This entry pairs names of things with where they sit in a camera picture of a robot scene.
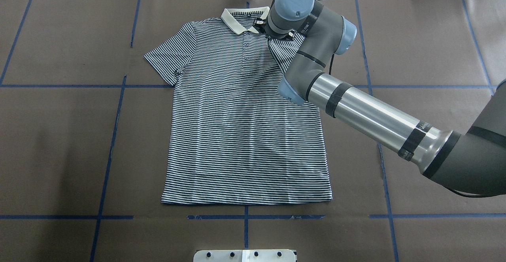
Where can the navy white striped polo shirt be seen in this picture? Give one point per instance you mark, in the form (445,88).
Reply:
(233,139)

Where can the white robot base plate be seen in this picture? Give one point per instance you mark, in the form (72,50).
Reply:
(246,255)

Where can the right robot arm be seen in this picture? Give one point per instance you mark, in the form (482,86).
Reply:
(473,164)

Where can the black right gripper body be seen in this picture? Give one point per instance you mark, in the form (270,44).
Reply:
(259,24)

